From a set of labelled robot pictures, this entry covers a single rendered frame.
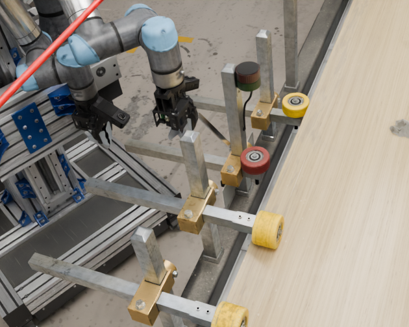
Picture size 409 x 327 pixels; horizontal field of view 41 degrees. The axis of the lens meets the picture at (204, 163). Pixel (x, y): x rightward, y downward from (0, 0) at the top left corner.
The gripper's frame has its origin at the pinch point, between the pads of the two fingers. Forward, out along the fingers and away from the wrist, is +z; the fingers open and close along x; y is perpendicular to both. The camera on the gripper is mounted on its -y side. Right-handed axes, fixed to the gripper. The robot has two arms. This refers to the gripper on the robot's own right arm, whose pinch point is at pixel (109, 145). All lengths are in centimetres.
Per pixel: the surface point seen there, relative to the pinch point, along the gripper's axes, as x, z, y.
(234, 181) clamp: 4.7, -1.4, -43.9
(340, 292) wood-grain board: 33, -7, -79
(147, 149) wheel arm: 1.2, -3.2, -14.9
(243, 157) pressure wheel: 1.3, -8.0, -45.8
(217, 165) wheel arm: 1.3, -2.5, -37.3
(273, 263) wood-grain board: 31, -7, -64
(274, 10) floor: -218, 83, 19
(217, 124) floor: -102, 83, 14
